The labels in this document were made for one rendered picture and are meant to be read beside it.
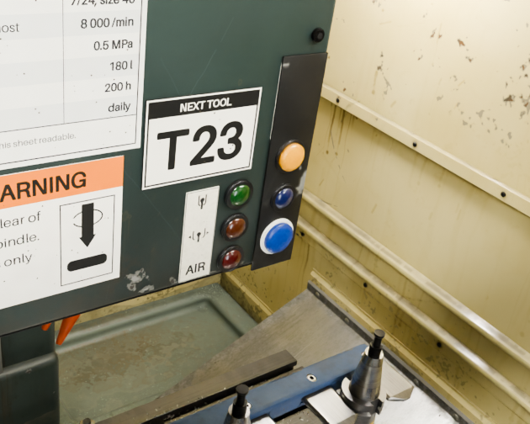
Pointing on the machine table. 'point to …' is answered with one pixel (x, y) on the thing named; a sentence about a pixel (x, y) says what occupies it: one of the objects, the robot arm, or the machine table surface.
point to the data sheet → (60, 79)
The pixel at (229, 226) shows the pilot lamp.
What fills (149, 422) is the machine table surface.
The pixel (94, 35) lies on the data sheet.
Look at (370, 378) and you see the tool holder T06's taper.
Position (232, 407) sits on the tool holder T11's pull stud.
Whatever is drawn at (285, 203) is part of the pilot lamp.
